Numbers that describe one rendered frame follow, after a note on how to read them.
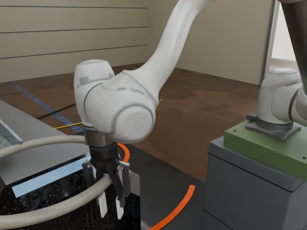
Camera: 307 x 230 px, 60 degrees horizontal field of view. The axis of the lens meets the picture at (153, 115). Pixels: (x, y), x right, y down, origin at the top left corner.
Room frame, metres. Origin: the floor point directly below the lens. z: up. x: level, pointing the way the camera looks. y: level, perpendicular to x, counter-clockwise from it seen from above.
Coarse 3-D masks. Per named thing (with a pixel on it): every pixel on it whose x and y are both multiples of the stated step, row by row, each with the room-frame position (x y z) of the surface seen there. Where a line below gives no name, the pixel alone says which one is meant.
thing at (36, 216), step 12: (24, 144) 0.88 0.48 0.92; (36, 144) 0.89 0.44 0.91; (48, 144) 0.91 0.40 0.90; (0, 156) 0.81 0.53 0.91; (108, 180) 0.61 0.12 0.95; (84, 192) 0.55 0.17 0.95; (96, 192) 0.56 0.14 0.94; (60, 204) 0.50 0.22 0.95; (72, 204) 0.51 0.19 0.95; (84, 204) 0.53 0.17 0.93; (0, 216) 0.47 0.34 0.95; (12, 216) 0.47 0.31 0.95; (24, 216) 0.47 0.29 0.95; (36, 216) 0.47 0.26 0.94; (48, 216) 0.48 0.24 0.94; (0, 228) 0.45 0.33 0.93; (12, 228) 0.46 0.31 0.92
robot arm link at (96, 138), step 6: (84, 126) 0.60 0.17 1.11; (84, 132) 0.61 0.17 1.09; (90, 132) 0.59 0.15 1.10; (96, 132) 0.59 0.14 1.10; (90, 138) 0.59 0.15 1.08; (96, 138) 0.59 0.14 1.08; (102, 138) 0.59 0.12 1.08; (90, 144) 0.59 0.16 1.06; (96, 144) 0.59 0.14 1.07; (102, 144) 0.59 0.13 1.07; (108, 144) 0.59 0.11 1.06
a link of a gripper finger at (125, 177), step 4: (124, 168) 0.60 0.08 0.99; (124, 172) 0.60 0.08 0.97; (128, 172) 0.62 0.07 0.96; (124, 176) 0.60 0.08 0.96; (128, 176) 0.62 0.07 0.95; (124, 180) 0.60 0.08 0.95; (128, 180) 0.61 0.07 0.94; (124, 184) 0.60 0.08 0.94; (128, 184) 0.61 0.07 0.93; (124, 188) 0.60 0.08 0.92; (128, 188) 0.61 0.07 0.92; (124, 192) 0.60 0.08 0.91; (124, 196) 0.60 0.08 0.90
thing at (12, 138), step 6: (0, 120) 0.96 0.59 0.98; (0, 126) 0.95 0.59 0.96; (6, 126) 0.93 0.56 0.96; (0, 132) 0.95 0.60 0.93; (6, 132) 0.92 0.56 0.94; (12, 132) 0.90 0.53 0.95; (0, 138) 0.92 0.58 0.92; (6, 138) 0.92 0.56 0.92; (12, 138) 0.90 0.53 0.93; (18, 138) 0.88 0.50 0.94; (0, 144) 0.88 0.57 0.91; (6, 144) 0.89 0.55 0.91; (12, 144) 0.90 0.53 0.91; (6, 156) 0.83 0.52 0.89
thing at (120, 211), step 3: (117, 201) 0.60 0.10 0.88; (117, 204) 0.60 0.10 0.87; (117, 207) 0.60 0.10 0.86; (120, 207) 0.61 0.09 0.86; (117, 210) 0.60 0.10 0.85; (120, 210) 0.61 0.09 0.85; (117, 213) 0.60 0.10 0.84; (120, 213) 0.60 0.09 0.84; (120, 216) 0.60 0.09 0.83; (120, 219) 0.60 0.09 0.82
